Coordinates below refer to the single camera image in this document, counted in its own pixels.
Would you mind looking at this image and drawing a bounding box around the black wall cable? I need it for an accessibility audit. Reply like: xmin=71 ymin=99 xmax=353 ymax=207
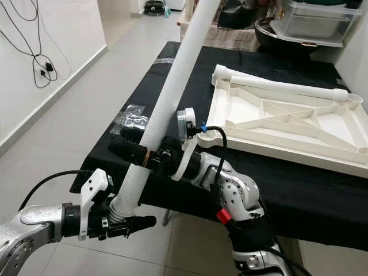
xmin=0 ymin=0 xmax=72 ymax=90

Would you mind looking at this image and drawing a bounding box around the black robot vacuum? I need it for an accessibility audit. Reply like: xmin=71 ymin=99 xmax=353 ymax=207
xmin=144 ymin=0 xmax=167 ymax=17

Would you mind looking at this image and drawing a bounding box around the black tablecloth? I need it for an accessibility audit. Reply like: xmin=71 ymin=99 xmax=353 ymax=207
xmin=70 ymin=41 xmax=368 ymax=254

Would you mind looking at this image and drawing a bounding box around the clear tape strip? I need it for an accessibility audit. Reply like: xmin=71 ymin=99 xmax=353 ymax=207
xmin=153 ymin=56 xmax=176 ymax=65

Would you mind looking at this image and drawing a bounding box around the beige woven bench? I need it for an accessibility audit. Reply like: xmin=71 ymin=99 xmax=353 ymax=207
xmin=178 ymin=23 xmax=262 ymax=53

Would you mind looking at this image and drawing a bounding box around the clear tape cross patch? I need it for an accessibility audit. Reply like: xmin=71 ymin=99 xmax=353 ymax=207
xmin=109 ymin=103 xmax=154 ymax=136

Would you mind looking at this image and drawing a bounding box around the white appliance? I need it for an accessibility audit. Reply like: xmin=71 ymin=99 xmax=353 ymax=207
xmin=164 ymin=0 xmax=187 ymax=12

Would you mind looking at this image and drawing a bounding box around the black metal wok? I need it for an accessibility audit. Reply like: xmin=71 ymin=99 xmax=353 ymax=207
xmin=254 ymin=16 xmax=343 ymax=57

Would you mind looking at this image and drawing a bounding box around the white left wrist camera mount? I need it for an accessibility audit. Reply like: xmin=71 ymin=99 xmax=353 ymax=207
xmin=78 ymin=168 xmax=114 ymax=241

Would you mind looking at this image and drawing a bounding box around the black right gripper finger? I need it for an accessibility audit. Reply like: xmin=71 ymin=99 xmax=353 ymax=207
xmin=118 ymin=127 xmax=145 ymax=143
xmin=108 ymin=140 xmax=149 ymax=168

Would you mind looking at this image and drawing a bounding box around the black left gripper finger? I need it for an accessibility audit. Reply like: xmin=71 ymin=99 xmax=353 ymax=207
xmin=121 ymin=214 xmax=158 ymax=232

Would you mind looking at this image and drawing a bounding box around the white plastic table top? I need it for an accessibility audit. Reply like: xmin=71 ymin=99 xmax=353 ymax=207
xmin=198 ymin=78 xmax=368 ymax=179

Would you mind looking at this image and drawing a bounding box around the black plastic bag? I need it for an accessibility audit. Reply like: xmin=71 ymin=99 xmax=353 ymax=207
xmin=217 ymin=0 xmax=260 ymax=30

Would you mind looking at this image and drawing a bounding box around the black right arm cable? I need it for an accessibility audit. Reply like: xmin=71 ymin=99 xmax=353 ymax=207
xmin=198 ymin=125 xmax=314 ymax=276

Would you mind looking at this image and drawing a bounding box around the clear plastic container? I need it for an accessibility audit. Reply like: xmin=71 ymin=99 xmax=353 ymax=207
xmin=270 ymin=0 xmax=364 ymax=48

